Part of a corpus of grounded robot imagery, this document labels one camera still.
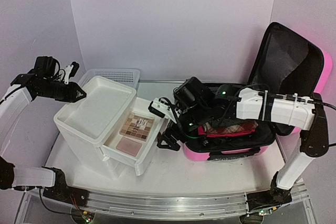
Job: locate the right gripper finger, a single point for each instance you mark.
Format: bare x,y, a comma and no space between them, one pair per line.
167,140
153,109

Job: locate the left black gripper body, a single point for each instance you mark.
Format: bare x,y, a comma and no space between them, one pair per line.
51,89

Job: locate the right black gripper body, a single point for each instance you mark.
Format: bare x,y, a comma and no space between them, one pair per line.
197,116

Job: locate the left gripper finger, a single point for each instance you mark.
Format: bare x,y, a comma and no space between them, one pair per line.
73,93
74,67

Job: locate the eyeshadow palette brown shades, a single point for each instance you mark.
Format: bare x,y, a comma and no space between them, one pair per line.
137,127

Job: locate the white rectangular foam box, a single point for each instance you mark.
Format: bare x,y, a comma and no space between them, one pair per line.
86,124

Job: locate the white drawer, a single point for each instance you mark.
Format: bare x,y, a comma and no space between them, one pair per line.
142,160

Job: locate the pink square compact case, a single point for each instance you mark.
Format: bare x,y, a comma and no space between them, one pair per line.
129,146

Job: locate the pink hard-shell suitcase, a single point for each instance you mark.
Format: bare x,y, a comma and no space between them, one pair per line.
288,64

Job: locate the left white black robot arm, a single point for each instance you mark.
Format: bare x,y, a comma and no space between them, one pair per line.
21,177

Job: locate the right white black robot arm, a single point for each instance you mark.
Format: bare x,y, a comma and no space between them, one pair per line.
229,121

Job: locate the solid red folded garment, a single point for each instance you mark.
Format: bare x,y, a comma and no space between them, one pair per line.
231,131

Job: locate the white perforated plastic basket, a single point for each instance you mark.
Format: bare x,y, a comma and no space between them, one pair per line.
128,77

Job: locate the red plaid folded garment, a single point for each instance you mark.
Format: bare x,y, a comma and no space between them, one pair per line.
250,123

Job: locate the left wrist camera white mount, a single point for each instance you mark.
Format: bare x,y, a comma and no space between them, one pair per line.
68,69

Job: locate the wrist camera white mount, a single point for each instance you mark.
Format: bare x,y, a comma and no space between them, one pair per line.
170,110
68,69

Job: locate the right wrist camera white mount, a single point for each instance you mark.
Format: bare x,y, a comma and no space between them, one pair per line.
170,110

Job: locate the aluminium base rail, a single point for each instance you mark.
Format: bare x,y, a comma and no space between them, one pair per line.
170,207

